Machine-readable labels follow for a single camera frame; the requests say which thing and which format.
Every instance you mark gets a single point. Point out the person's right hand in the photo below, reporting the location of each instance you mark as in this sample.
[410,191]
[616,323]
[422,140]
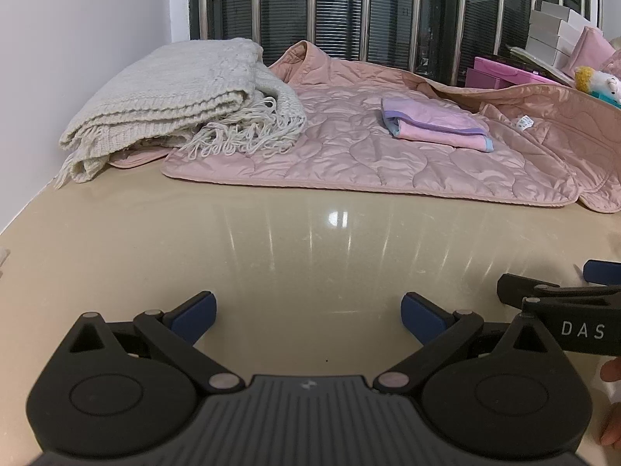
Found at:
[612,376]

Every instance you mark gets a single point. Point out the pink and blue garment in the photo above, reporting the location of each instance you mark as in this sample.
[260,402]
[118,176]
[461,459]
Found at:
[432,124]

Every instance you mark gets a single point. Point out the pink plastic box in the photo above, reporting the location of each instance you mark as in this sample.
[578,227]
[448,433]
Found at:
[504,70]

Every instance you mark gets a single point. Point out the yellow and white plush toy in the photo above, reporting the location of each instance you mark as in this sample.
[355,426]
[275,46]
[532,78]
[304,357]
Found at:
[599,82]

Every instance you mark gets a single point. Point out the white jacket label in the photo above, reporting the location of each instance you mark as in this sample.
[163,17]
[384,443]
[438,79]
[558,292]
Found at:
[524,122]

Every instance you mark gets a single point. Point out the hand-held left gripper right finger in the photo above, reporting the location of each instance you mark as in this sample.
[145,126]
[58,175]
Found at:
[421,319]

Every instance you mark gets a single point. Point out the flat pale folder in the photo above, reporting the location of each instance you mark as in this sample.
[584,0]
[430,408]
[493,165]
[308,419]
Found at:
[529,58]

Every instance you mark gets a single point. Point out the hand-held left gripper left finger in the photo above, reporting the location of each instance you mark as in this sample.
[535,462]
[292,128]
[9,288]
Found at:
[194,319]

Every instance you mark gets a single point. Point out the metal window grille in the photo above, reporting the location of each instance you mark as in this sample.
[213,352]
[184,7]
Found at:
[339,9]

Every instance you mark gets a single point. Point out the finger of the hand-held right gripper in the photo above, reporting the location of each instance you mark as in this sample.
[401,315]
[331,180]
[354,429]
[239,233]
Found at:
[604,272]
[519,287]

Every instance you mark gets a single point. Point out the cream knitted fringed blanket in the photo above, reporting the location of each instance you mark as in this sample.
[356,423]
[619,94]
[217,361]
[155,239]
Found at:
[170,87]

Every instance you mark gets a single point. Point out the pink quilted jacket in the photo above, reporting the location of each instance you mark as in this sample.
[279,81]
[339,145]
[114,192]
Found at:
[364,165]

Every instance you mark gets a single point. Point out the pink quilted bag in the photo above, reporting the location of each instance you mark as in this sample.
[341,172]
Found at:
[594,48]

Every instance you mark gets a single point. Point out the stack of white boxes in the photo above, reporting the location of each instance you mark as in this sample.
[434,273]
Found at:
[550,34]

